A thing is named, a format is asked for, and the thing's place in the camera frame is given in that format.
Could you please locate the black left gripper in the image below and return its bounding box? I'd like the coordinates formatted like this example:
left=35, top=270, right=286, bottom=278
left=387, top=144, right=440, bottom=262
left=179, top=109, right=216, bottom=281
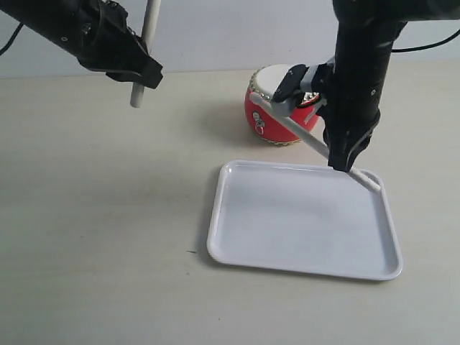
left=73, top=1, right=163, bottom=89

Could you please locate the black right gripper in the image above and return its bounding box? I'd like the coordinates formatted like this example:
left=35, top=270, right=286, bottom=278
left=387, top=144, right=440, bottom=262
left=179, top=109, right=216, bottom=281
left=312, top=63, right=381, bottom=173

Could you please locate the white drumstick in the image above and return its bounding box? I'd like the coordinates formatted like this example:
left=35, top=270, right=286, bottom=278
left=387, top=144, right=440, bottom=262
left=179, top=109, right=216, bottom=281
left=130, top=0, right=161, bottom=108
left=249, top=92, right=381, bottom=193

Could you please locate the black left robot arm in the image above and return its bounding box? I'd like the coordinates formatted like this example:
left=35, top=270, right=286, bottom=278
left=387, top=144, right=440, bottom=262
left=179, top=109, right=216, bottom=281
left=1, top=0, right=162, bottom=89

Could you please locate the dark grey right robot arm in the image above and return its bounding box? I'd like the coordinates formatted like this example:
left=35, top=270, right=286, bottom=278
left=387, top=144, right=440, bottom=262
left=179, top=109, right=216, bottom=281
left=312, top=1, right=459, bottom=172

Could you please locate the small red drum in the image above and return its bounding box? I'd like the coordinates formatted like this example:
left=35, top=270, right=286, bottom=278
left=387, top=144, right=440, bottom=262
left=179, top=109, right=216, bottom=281
left=244, top=64, right=319, bottom=145

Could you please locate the white rectangular plastic tray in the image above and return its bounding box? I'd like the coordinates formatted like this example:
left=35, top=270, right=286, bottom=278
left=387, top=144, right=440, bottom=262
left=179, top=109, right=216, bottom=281
left=206, top=160, right=403, bottom=281

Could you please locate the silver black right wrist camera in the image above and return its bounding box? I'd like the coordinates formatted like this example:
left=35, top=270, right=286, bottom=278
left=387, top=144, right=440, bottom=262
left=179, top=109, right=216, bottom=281
left=270, top=64, right=318, bottom=119

